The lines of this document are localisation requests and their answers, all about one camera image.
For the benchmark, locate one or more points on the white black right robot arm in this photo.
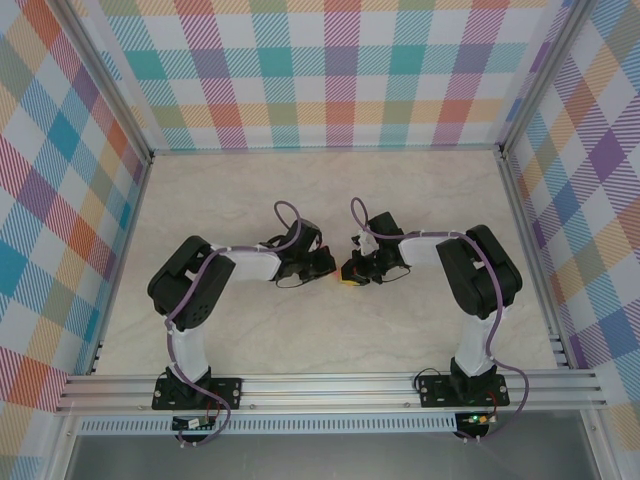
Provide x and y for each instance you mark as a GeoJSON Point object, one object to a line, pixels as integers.
{"type": "Point", "coordinates": [420, 250]}

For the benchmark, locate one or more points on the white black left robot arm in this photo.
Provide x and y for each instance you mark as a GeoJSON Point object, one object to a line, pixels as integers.
{"type": "Point", "coordinates": [250, 265]}

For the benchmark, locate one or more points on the grey metal sheet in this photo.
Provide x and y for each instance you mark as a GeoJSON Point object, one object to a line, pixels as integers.
{"type": "Point", "coordinates": [325, 457]}

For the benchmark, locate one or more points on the circuit board with green light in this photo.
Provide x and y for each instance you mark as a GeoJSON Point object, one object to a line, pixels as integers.
{"type": "Point", "coordinates": [475, 419]}

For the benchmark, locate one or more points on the small black circuit board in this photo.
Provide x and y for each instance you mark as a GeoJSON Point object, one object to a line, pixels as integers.
{"type": "Point", "coordinates": [192, 424]}

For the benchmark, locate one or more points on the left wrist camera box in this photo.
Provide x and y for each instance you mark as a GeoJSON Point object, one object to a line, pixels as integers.
{"type": "Point", "coordinates": [304, 235]}

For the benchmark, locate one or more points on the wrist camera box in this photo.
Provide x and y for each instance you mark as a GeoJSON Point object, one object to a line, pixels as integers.
{"type": "Point", "coordinates": [385, 225]}
{"type": "Point", "coordinates": [304, 235]}

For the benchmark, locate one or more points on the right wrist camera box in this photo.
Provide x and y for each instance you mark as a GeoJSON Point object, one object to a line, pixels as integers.
{"type": "Point", "coordinates": [385, 225]}

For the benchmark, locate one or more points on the aluminium mounting rail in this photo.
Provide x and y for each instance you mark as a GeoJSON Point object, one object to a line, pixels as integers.
{"type": "Point", "coordinates": [325, 392]}

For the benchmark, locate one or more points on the aluminium back frame bar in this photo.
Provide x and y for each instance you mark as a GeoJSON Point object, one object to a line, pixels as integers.
{"type": "Point", "coordinates": [325, 149]}

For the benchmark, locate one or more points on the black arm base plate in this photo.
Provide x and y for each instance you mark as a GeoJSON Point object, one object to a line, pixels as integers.
{"type": "Point", "coordinates": [227, 392]}
{"type": "Point", "coordinates": [430, 390]}

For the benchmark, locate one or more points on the aluminium side frame bar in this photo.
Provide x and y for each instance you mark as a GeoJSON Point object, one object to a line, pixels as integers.
{"type": "Point", "coordinates": [535, 260]}
{"type": "Point", "coordinates": [121, 255]}

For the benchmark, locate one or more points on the aluminium frame post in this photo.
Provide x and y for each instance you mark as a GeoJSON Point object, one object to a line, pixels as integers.
{"type": "Point", "coordinates": [545, 75]}
{"type": "Point", "coordinates": [111, 82]}

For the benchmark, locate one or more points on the aluminium frame leg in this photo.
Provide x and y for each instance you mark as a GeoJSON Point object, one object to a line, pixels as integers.
{"type": "Point", "coordinates": [600, 450]}
{"type": "Point", "coordinates": [62, 450]}

